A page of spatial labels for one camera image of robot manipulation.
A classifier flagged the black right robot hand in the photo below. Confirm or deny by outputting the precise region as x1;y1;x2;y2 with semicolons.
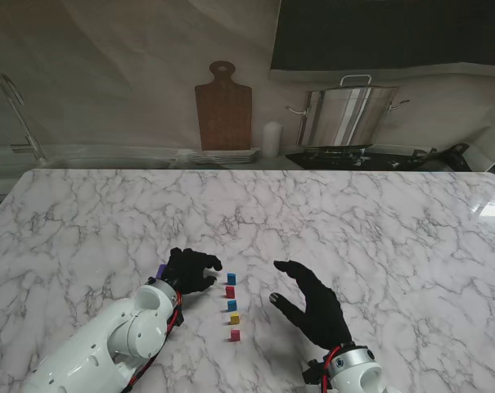
269;260;353;352

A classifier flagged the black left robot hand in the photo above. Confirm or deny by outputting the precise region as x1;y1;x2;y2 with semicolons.
164;246;223;295

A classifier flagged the stack of white plates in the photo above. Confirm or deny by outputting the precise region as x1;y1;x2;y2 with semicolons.
187;147;261;165

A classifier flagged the steel kitchen sink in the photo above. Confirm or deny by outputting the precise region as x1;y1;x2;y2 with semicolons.
42;157;178;169

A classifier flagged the black gas stove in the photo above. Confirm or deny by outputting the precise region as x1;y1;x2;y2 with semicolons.
286;145;424;171

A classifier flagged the white cylindrical candle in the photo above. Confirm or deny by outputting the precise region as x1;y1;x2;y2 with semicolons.
262;121;284;158

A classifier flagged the brown wooden cutting board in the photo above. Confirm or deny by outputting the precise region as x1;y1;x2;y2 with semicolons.
194;61;254;151

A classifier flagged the black frying pan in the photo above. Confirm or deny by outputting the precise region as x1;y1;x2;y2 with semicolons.
412;142;473;172

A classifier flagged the large steel stock pot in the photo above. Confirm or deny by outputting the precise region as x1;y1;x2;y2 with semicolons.
286;74;411;147

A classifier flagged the chrome kitchen faucet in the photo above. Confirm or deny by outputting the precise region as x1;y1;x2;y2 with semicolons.
0;72;47;165

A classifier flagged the dark range hood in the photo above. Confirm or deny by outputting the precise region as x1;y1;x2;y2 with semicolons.
270;0;495;70

